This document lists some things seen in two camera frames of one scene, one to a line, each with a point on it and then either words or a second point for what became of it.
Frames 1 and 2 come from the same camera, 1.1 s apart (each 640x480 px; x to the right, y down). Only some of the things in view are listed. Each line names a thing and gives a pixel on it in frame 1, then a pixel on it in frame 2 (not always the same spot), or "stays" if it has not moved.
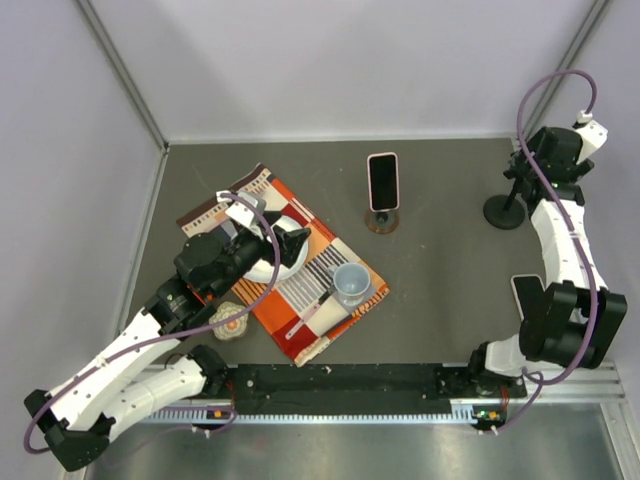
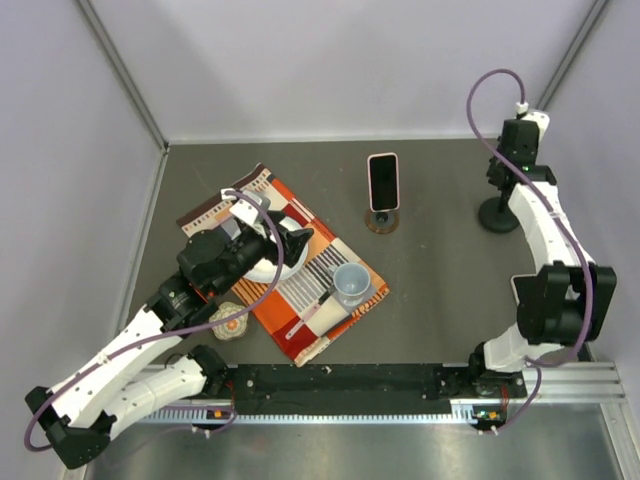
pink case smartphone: [383, 180] stays
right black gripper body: [526, 170] to [492, 166]
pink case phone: [531, 297] stays
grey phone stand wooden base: [381, 222] stays
